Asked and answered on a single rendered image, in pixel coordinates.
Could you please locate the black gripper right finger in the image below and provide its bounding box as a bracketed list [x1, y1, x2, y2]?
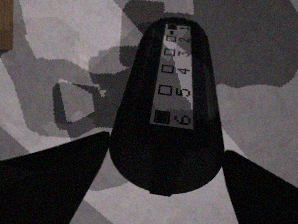
[222, 150, 298, 224]

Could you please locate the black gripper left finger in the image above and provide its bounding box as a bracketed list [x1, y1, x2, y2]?
[0, 131, 110, 224]

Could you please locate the dark grey controller unit with green rocker switches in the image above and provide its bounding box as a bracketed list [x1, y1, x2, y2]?
[109, 17, 225, 197]

